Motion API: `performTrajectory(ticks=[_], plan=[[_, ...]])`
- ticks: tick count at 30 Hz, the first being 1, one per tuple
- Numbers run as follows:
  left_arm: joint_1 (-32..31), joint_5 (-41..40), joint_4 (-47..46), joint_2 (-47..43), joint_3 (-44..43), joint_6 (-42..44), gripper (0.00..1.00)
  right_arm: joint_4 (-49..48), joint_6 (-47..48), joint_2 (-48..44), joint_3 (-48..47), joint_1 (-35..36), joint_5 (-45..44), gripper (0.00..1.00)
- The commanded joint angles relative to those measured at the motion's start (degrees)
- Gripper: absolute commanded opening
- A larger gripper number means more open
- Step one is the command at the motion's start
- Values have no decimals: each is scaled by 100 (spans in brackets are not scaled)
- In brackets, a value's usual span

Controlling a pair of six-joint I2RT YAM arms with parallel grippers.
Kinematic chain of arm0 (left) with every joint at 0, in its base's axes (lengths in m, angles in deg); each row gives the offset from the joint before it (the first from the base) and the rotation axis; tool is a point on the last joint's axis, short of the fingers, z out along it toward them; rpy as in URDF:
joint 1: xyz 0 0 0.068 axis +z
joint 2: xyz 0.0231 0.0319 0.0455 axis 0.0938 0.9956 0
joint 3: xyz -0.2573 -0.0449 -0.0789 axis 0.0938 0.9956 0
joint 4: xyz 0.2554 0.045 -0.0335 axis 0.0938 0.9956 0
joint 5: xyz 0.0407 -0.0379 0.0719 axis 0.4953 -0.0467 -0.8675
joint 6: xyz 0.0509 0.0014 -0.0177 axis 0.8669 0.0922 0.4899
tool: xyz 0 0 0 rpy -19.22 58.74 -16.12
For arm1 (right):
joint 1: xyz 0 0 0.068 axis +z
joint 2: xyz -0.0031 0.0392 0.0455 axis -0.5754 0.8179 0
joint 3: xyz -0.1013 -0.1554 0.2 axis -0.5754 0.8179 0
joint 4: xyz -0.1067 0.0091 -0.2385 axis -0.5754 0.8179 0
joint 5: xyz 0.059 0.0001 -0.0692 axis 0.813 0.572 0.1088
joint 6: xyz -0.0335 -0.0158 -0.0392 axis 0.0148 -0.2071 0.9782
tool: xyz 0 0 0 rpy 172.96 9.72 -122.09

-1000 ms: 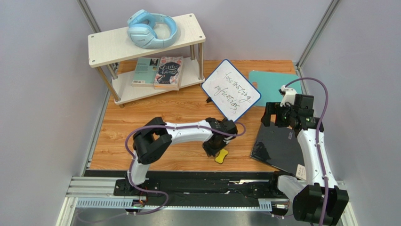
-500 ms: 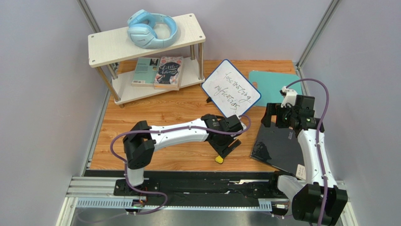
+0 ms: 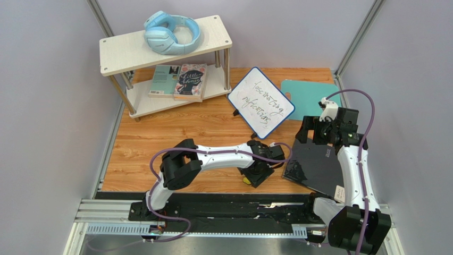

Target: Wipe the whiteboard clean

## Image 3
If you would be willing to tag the black slate board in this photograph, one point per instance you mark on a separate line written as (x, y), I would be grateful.
(316, 167)

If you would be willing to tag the Little Women book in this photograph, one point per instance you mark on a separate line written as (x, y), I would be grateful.
(190, 84)

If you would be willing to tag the aluminium frame rail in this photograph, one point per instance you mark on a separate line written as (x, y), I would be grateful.
(110, 217)

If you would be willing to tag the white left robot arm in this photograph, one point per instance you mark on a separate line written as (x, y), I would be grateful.
(176, 168)

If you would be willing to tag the small blue-framed whiteboard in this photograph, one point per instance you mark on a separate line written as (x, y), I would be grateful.
(260, 102)

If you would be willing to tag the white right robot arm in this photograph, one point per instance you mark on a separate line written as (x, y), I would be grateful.
(360, 225)

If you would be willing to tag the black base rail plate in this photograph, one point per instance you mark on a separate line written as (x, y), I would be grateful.
(235, 212)

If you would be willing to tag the teal paperback book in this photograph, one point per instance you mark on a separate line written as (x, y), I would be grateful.
(164, 81)

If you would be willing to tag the yellow bone-shaped eraser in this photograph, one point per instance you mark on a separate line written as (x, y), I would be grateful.
(246, 181)

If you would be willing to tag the light blue headphones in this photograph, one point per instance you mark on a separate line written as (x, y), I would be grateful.
(160, 37)

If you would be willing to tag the white two-tier shelf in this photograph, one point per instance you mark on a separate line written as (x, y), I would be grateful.
(129, 52)

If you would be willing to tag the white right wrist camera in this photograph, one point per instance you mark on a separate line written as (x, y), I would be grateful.
(329, 110)

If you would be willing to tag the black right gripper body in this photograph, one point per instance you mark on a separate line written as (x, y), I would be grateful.
(308, 128)

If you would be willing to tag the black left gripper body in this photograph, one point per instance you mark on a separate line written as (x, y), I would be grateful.
(258, 178)

